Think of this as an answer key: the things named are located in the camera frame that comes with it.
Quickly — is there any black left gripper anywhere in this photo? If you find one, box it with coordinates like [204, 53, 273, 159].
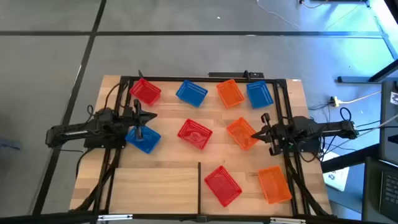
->
[123, 98, 158, 141]

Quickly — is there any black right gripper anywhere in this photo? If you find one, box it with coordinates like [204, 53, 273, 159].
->
[251, 112, 282, 156]

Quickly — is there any orange plastic basket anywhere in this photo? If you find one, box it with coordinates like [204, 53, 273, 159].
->
[216, 78, 246, 110]
[257, 165, 293, 205]
[226, 116, 259, 151]

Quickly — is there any blue plastic basket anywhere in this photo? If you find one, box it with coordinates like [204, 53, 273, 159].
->
[246, 80, 274, 110]
[175, 80, 209, 108]
[124, 124, 162, 155]

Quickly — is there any red plastic basket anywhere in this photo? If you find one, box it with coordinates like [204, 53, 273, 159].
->
[129, 77, 162, 106]
[177, 118, 214, 151]
[204, 165, 243, 208]

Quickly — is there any black shelf divider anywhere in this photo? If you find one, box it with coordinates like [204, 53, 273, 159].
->
[197, 161, 202, 215]

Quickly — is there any black mounting bar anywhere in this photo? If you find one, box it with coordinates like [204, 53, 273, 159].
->
[208, 70, 265, 80]

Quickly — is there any white cardboard box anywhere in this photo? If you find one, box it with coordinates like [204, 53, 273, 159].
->
[322, 166, 351, 192]

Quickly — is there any black desk leg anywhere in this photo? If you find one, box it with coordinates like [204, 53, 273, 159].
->
[320, 143, 382, 174]

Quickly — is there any black desk foot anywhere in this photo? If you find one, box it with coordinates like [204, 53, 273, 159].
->
[337, 58, 398, 84]

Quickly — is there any grey equipment cabinet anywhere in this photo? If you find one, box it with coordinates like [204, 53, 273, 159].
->
[381, 80, 398, 166]

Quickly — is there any black keyboard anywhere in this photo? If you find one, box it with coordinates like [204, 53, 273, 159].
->
[362, 157, 398, 223]

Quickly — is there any black aluminium table frame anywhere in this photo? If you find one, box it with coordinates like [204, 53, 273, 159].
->
[70, 75, 336, 224]

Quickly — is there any silver corner bracket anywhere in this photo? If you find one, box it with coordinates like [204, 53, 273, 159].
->
[97, 213, 134, 222]
[269, 217, 307, 224]

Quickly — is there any cream floor cable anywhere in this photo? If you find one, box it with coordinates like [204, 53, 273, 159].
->
[338, 91, 382, 105]

